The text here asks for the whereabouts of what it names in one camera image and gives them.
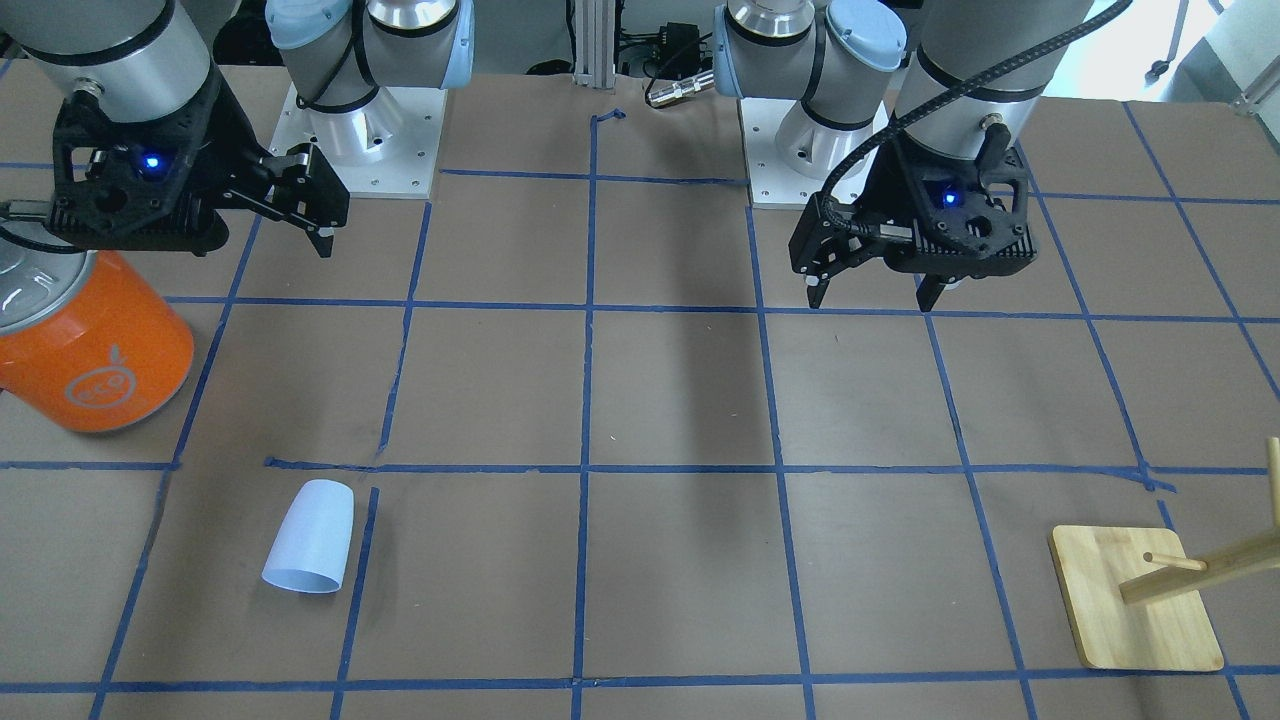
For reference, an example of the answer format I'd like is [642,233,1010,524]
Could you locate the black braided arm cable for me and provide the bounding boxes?
[822,0,1135,243]

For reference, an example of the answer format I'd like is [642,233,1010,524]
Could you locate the wooden mug tree stand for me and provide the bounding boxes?
[1048,436,1280,673]

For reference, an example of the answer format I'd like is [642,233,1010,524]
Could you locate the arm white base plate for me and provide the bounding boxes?
[739,97,891,210]
[269,87,449,200]

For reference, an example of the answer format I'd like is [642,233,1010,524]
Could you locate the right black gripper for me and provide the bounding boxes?
[50,68,349,259]

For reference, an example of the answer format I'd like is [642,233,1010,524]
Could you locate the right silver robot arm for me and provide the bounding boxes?
[3,1,475,258]

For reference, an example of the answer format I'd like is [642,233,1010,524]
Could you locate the orange can with silver lid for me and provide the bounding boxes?
[1,240,195,433]

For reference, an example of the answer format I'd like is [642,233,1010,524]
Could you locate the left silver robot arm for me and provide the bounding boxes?
[712,1,1110,313]

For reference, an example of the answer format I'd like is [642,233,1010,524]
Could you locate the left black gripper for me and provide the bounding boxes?
[788,128,1038,313]

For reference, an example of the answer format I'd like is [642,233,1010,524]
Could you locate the pale blue paper cup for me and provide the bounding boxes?
[260,478,355,594]

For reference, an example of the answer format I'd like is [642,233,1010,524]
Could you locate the aluminium frame post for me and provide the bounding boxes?
[570,0,617,92]

